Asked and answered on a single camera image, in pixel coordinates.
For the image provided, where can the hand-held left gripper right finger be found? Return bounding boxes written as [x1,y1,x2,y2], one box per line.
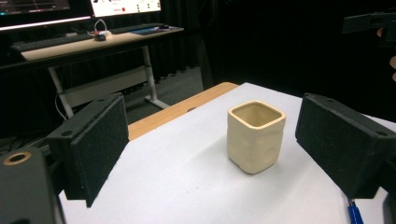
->
[294,92,396,200]

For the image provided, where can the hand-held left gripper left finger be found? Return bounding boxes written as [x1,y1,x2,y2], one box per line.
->
[46,92,130,209]

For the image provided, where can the cream square ceramic cup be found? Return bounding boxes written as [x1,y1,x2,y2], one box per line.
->
[226,100,288,175]

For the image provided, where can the blue pen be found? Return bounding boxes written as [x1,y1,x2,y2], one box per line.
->
[346,199,365,224]

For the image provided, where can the black curtain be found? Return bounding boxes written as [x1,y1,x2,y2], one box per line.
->
[162,0,396,122]

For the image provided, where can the wooden desk with white legs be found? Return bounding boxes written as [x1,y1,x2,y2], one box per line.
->
[0,26,185,119]

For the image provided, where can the white table cover sheet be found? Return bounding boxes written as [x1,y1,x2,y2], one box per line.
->
[58,81,396,224]

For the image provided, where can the long black keyboard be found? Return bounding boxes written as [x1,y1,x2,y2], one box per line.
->
[9,33,95,53]

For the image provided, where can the short black keyboard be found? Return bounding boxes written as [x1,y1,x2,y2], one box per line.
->
[109,21,166,35]

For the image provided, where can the blue mouse pad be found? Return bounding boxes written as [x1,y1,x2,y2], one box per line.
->
[130,26,172,36]

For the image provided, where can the bright screen monitor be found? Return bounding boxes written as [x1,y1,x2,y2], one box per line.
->
[89,0,163,19]

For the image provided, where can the dark screen monitor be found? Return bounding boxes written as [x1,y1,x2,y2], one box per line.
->
[0,0,95,33]

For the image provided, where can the cables on floor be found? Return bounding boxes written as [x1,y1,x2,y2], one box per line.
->
[0,134,50,155]

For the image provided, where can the white looped cable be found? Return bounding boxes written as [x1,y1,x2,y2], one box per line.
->
[90,18,112,37]

